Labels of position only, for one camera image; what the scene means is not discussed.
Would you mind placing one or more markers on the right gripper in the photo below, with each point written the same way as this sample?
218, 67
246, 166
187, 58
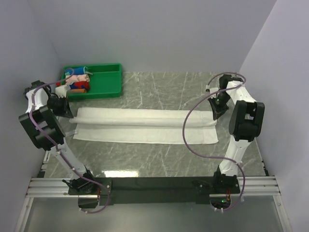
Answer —
217, 111

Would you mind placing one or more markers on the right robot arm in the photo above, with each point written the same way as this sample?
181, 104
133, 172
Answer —
244, 126

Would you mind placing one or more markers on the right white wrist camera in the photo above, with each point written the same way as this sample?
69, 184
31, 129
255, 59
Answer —
211, 92

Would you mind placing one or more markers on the pink rolled towel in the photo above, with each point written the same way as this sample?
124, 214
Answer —
78, 78

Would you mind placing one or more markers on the aluminium rail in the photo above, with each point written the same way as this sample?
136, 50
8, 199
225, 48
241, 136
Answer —
55, 188

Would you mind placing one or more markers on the black base bar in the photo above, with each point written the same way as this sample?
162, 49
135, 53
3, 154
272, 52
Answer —
126, 190

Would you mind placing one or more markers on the white towel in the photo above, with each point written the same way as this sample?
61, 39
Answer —
145, 126

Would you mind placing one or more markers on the orange rolled towel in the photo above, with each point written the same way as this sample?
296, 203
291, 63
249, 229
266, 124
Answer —
77, 91

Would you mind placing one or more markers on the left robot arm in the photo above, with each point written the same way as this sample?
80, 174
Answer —
43, 128

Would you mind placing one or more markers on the green plastic tray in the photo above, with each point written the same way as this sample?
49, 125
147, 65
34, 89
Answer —
106, 82

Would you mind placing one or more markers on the red blue rolled towel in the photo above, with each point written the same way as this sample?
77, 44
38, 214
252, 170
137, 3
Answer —
80, 85

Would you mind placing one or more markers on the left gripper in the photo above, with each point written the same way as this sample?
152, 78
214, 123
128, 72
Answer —
65, 110

